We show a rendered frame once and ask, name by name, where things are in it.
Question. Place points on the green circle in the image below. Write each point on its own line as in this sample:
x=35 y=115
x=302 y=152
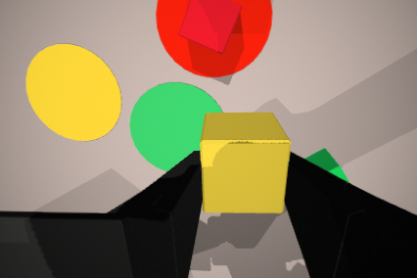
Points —
x=166 y=122

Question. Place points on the green cube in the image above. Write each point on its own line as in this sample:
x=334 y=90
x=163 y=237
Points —
x=324 y=160

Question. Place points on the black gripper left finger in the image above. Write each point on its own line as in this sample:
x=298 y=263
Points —
x=116 y=244

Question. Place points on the red cube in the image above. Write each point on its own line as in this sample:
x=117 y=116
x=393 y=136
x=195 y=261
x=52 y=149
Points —
x=210 y=23

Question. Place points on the yellow cube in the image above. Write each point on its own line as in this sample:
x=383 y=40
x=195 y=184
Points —
x=244 y=160

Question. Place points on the yellow circle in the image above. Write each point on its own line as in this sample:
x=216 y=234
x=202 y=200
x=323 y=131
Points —
x=73 y=92

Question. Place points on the red circle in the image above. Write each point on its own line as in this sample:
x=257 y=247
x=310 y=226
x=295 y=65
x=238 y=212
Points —
x=245 y=43

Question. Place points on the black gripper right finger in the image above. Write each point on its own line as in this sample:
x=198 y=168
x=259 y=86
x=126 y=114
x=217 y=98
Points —
x=345 y=232

